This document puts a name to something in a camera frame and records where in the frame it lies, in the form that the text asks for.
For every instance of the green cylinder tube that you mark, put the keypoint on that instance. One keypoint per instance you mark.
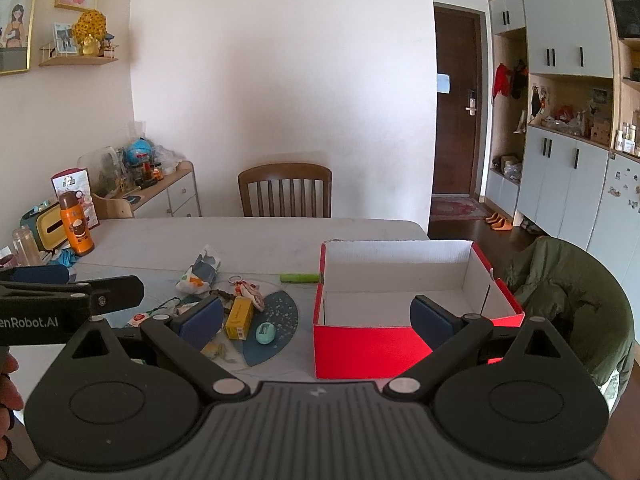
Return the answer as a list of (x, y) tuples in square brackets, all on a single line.
[(300, 278)]

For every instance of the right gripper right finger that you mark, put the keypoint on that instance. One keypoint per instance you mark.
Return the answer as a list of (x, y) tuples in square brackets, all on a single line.
[(455, 342)]

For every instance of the teal pencil sharpener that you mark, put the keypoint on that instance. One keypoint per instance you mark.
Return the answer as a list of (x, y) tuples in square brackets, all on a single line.
[(265, 333)]

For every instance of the orange thermos bottle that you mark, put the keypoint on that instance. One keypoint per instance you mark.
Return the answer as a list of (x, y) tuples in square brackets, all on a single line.
[(75, 224)]

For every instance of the green jacket on chair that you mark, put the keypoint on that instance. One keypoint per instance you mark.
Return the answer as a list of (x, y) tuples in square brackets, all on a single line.
[(561, 282)]

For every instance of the white sideboard cabinet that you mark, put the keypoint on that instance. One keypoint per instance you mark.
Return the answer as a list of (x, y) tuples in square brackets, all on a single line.
[(175, 196)]

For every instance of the red cardboard box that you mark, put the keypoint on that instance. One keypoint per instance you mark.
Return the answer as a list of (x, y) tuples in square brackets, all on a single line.
[(362, 323)]

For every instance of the framed family poster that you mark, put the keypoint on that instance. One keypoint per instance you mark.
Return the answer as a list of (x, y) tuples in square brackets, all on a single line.
[(16, 35)]

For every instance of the wall shelf with decor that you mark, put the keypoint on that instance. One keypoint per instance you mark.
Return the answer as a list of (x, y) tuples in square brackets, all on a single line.
[(84, 43)]

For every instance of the dark wooden door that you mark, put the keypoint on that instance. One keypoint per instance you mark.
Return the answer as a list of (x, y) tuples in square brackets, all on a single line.
[(459, 67)]

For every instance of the orange slippers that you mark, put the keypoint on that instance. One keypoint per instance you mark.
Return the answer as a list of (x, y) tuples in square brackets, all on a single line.
[(498, 222)]

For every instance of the patterned tissue pack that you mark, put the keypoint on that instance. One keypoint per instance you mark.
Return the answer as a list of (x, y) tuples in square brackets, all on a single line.
[(201, 275)]

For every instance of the wooden dining chair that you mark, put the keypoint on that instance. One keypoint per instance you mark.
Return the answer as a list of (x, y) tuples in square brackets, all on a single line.
[(286, 190)]

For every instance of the red patterned rug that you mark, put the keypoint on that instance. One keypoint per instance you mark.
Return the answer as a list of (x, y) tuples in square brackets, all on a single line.
[(457, 208)]

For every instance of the blue globe toy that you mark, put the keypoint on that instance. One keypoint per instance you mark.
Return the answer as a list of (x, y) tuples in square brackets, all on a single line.
[(138, 152)]

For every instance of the person's left hand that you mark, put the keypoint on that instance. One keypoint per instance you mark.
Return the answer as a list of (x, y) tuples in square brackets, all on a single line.
[(11, 401)]

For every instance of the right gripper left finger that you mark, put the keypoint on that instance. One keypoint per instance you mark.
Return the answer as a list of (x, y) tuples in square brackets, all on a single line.
[(178, 342)]

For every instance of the bunny plush keychain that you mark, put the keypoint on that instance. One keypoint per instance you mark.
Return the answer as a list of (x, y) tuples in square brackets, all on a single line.
[(247, 290)]

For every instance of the blue round placemat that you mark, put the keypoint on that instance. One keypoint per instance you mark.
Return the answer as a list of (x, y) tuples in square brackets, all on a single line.
[(280, 310)]

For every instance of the white wall cabinet unit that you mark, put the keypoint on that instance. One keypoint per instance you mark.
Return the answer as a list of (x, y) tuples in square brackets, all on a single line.
[(580, 168)]

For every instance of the small yellow box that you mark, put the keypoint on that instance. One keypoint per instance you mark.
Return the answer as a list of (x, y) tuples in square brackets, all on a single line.
[(240, 317)]

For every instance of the red white snack bag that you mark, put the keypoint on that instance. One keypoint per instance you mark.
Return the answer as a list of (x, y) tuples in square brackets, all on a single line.
[(77, 180)]

